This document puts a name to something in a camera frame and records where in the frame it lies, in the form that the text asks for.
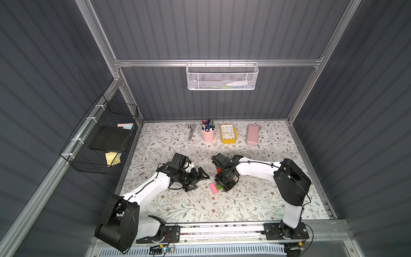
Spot yellow sticky notes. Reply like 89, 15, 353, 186
105, 152, 122, 167

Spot small circuit board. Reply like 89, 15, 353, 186
149, 245, 175, 256

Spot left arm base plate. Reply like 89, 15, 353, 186
136, 224, 181, 244

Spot pink wooden block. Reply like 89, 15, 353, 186
209, 183, 218, 194

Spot black notebook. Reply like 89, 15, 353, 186
89, 126, 130, 152

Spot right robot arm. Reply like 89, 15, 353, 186
211, 153, 311, 241

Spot pink pen cup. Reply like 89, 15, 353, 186
201, 120, 215, 143

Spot white wire basket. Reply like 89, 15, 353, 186
185, 61, 259, 91

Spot pink case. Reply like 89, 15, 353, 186
246, 124, 260, 146

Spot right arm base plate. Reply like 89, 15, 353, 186
262, 221, 310, 241

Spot white tube in basket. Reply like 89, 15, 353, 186
225, 80, 248, 88

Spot black wire basket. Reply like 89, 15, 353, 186
60, 95, 139, 175

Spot yellow tray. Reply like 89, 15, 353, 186
220, 124, 237, 144

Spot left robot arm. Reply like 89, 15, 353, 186
94, 154, 210, 253

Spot pink blue sticky notes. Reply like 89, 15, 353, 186
117, 123, 134, 130

